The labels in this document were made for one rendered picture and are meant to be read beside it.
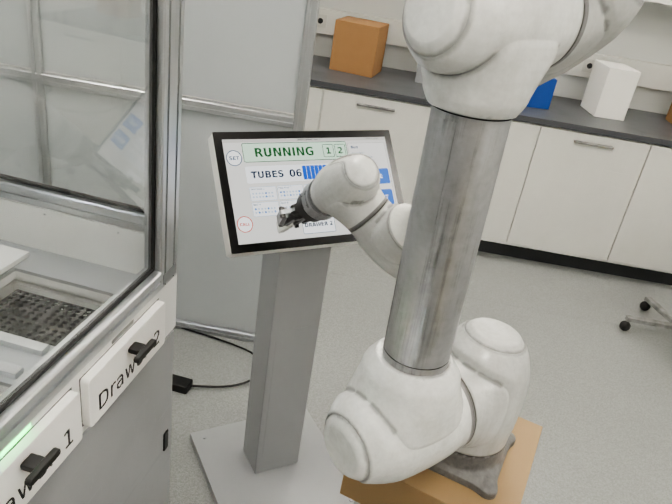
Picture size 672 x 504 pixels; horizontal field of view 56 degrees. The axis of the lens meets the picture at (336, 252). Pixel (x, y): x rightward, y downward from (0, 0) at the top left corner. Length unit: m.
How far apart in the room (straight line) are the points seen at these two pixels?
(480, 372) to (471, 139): 0.43
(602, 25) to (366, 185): 0.52
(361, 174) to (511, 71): 0.51
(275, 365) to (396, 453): 1.05
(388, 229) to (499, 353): 0.33
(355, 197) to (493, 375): 0.41
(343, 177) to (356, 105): 2.50
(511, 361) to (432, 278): 0.29
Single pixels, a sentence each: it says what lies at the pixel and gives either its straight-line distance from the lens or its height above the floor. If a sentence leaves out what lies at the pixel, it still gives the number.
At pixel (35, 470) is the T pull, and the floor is 0.91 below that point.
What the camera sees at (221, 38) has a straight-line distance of 2.40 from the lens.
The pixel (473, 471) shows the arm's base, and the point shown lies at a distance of 1.20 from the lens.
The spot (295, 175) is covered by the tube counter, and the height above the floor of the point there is 1.11.
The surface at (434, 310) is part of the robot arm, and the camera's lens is 0.87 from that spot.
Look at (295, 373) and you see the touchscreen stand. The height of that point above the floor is 0.45.
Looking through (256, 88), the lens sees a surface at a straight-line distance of 2.40.
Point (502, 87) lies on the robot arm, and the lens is 0.75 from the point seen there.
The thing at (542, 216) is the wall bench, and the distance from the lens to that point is 3.96.
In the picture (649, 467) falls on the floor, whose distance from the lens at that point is 2.88.
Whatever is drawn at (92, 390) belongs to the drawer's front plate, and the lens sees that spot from 1.23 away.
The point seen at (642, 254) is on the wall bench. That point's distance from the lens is 4.22.
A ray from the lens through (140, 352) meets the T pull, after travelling 1.29.
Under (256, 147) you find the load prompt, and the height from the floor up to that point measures 1.17.
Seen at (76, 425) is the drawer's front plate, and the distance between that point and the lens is 1.23.
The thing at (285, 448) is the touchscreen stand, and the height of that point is 0.13.
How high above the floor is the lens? 1.70
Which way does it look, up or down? 27 degrees down
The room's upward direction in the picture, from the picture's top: 9 degrees clockwise
